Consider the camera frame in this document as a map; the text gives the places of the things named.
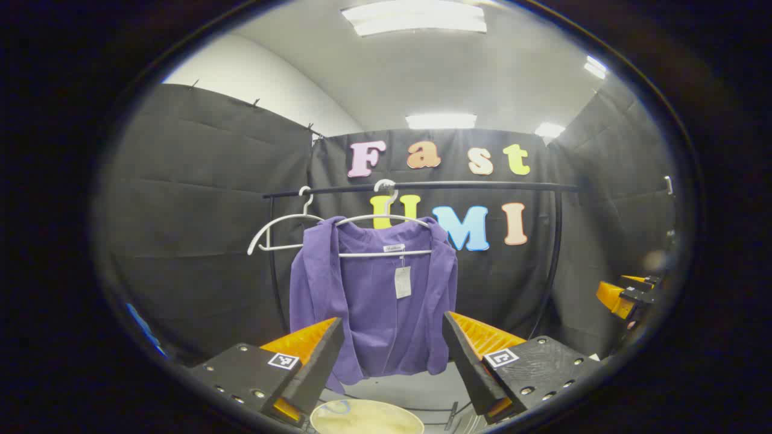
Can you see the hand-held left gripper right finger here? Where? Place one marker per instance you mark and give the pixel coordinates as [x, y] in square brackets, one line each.
[467, 367]

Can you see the white plastic hanger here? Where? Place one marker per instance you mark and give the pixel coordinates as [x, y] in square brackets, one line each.
[283, 246]
[374, 254]

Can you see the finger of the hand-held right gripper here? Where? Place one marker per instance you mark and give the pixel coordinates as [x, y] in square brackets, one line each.
[636, 279]
[612, 298]

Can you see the ceiling light panel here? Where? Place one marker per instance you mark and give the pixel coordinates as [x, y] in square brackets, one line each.
[595, 66]
[440, 121]
[416, 17]
[549, 129]

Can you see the small grey device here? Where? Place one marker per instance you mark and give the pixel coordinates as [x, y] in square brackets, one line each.
[668, 185]

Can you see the purple ribbed cardigan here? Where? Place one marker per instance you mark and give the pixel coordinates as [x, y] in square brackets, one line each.
[368, 313]

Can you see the black clothes rack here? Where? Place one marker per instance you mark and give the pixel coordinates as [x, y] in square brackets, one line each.
[482, 185]

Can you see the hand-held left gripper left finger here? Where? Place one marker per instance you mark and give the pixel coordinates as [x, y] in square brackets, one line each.
[313, 374]

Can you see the black backdrop cloth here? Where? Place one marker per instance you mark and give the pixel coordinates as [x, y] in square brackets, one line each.
[199, 199]

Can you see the blue cloth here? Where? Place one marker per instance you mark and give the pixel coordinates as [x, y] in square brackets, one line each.
[145, 328]

